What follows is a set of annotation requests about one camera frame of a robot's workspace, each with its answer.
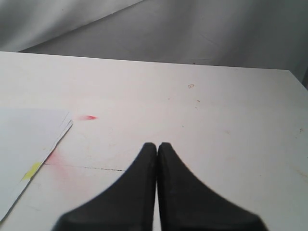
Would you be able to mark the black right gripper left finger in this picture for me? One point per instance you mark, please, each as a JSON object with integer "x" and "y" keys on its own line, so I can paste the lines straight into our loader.
{"x": 127, "y": 205}

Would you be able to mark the grey backdrop cloth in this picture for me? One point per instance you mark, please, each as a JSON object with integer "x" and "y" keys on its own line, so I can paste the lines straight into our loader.
{"x": 241, "y": 33}

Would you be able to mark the yellow sticky tab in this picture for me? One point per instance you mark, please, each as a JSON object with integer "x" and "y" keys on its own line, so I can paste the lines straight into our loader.
{"x": 31, "y": 172}

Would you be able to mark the white paper stack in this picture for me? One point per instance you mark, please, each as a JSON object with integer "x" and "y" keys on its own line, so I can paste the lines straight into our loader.
{"x": 26, "y": 136}

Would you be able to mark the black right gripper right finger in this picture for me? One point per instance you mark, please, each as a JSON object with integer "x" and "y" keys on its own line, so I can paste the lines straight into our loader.
{"x": 186, "y": 204}

